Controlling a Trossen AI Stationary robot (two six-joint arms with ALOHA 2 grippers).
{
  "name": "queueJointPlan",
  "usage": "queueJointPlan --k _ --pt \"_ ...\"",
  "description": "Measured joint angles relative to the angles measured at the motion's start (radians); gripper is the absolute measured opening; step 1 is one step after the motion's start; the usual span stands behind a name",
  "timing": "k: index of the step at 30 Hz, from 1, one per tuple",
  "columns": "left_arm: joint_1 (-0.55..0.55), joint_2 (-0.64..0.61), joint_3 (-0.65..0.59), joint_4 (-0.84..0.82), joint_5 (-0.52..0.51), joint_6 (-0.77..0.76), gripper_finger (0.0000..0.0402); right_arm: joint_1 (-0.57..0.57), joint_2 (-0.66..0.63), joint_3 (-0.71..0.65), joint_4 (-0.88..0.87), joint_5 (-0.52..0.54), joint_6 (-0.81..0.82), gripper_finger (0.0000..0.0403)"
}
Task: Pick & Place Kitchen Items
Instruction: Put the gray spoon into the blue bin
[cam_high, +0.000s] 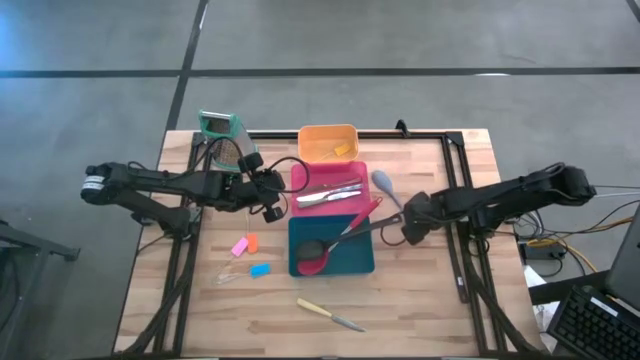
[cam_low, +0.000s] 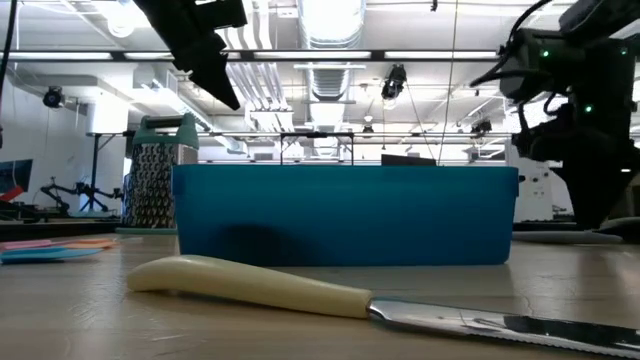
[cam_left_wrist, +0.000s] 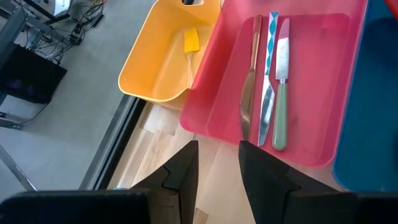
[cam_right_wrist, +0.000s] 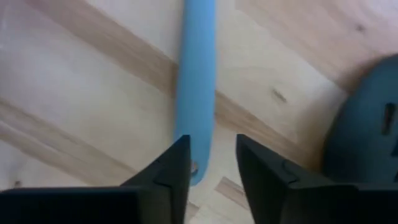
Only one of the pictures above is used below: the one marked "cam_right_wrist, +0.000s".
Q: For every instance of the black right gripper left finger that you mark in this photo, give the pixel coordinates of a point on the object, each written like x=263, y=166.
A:
x=124, y=205

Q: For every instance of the black slotted turner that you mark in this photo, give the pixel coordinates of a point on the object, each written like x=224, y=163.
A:
x=360, y=140

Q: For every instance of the grey-blue silicone spoon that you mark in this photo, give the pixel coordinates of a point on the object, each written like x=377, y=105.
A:
x=196, y=77

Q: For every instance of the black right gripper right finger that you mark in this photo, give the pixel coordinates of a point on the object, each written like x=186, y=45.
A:
x=295, y=202

